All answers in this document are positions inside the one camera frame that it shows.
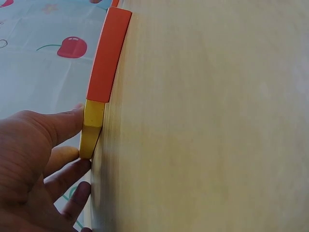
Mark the person's left hand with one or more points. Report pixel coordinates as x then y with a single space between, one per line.
21 169

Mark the yellow wooden block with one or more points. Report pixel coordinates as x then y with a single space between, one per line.
93 128

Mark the long orange wooden block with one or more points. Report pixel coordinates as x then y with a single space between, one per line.
108 55

